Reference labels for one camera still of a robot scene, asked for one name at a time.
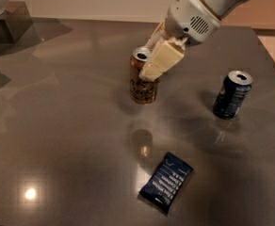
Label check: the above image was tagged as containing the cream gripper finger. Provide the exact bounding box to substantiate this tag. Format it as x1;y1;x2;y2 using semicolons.
139;37;187;82
145;22;166;49

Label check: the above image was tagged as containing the orange LaCroix can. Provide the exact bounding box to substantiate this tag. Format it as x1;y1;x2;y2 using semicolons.
130;47;159;105

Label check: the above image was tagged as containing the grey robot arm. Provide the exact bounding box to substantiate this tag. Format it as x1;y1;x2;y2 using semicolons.
139;0;249;81

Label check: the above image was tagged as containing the blue soda can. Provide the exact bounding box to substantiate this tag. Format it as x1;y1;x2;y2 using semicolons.
213;71;252;120

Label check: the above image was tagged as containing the blue snack bar wrapper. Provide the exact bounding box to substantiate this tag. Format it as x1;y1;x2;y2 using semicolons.
139;152;194;214

